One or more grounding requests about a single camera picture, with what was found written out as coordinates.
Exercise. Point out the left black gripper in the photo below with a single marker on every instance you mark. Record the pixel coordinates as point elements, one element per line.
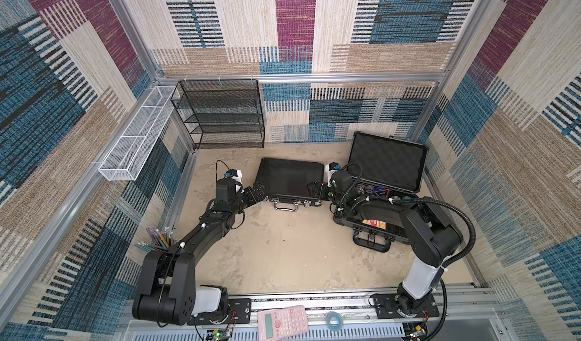
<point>260,196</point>

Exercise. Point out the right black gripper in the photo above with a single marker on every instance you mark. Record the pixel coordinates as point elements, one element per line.
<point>324,189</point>

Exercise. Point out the black poker case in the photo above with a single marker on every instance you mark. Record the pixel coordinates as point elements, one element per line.
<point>286,182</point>

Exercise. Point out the grey poker case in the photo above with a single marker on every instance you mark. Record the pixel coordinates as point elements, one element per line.
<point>382,162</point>

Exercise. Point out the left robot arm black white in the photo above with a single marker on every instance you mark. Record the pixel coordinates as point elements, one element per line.
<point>166,289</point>

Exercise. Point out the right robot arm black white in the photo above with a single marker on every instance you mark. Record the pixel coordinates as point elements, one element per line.
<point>438,233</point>

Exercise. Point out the poker chips in case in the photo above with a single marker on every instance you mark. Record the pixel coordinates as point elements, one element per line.
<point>370,190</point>

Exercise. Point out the orange card deck box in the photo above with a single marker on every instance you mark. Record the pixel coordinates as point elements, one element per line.
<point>375,223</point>

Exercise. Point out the red pencil cup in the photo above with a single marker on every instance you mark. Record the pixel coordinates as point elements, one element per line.
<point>155,239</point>

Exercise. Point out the blue tape roll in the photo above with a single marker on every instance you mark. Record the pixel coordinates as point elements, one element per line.
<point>334,321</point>

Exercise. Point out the pink calculator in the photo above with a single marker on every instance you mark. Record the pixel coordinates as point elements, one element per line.
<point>277,324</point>

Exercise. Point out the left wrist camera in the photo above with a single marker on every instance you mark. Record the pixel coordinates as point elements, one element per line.
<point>236,175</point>

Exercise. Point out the black wire mesh shelf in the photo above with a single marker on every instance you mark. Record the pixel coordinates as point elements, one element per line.
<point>221,114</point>

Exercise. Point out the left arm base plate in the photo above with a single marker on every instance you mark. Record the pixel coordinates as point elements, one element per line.
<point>236,311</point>

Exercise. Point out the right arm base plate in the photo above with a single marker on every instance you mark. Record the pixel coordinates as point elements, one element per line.
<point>395,306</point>

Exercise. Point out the white wire mesh basket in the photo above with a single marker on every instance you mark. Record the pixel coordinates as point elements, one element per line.
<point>130,152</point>

